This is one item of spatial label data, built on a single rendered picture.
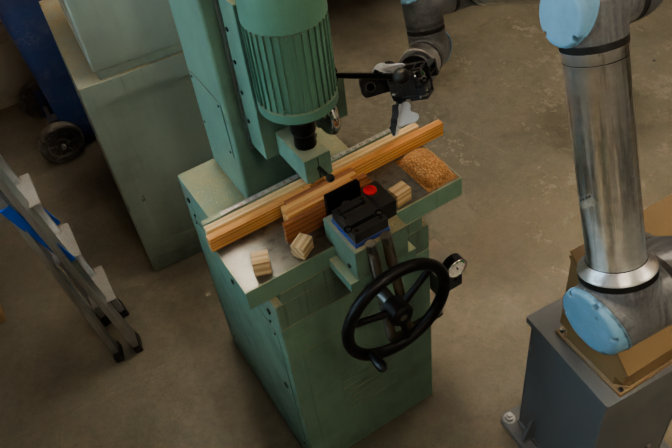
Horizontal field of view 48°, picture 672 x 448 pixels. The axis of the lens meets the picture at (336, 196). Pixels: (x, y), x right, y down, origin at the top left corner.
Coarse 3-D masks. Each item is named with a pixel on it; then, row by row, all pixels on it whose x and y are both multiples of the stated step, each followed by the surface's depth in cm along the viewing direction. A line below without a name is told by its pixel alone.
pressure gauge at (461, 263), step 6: (450, 258) 194; (456, 258) 194; (462, 258) 194; (444, 264) 195; (450, 264) 193; (456, 264) 194; (462, 264) 196; (450, 270) 194; (456, 270) 196; (462, 270) 197; (450, 276) 196; (456, 276) 197
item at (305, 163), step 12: (276, 132) 177; (288, 132) 177; (288, 144) 174; (288, 156) 177; (300, 156) 170; (312, 156) 170; (324, 156) 171; (300, 168) 173; (312, 168) 171; (324, 168) 173; (312, 180) 174
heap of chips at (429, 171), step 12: (408, 156) 188; (420, 156) 186; (432, 156) 186; (408, 168) 187; (420, 168) 184; (432, 168) 183; (444, 168) 184; (420, 180) 184; (432, 180) 182; (444, 180) 183
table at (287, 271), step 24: (384, 168) 190; (432, 192) 182; (456, 192) 187; (408, 216) 182; (240, 240) 177; (264, 240) 176; (240, 264) 172; (288, 264) 170; (312, 264) 172; (336, 264) 173; (240, 288) 168; (264, 288) 168; (288, 288) 172
